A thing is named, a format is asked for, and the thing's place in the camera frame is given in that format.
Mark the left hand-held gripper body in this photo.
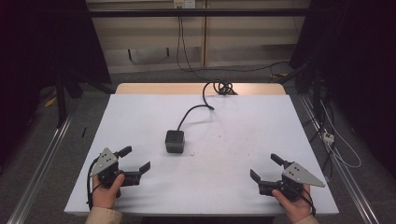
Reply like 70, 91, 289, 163
89, 147, 143, 198

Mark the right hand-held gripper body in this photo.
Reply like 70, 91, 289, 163
257, 161, 327, 202

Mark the person's left hand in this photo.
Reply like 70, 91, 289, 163
91, 173, 126, 210

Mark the person's right hand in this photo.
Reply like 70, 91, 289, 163
271, 184, 314, 224

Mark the black cube power adapter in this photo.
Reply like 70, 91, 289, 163
164, 129, 186, 155

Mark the white table cover board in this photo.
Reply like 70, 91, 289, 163
64, 93, 340, 217

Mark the white power strip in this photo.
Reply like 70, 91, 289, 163
322, 131, 335, 146

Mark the black metal stand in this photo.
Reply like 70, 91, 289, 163
54, 69, 116, 129

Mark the black curtain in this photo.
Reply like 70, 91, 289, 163
289, 0, 396, 180
0, 0, 112, 175

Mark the black horizontal metal bar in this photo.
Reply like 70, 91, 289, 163
88, 7, 312, 19

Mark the left hand-held gripper black cable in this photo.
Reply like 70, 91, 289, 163
86, 157, 104, 211

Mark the hand-held gripper black cable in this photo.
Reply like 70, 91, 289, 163
86, 157, 104, 211
289, 183, 317, 217

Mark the right hand-held gripper black cable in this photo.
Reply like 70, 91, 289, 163
289, 183, 317, 217

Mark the aluminium floor rail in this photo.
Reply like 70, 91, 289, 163
299, 93, 381, 224
7, 115, 75, 224

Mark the white floor cable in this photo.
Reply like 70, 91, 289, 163
319, 100, 362, 170

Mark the black adapter cable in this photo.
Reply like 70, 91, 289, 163
177, 78, 238, 132

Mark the black hanging wall cable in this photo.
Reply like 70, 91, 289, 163
176, 15, 292, 82

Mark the white wall socket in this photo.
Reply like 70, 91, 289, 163
173, 0, 197, 9

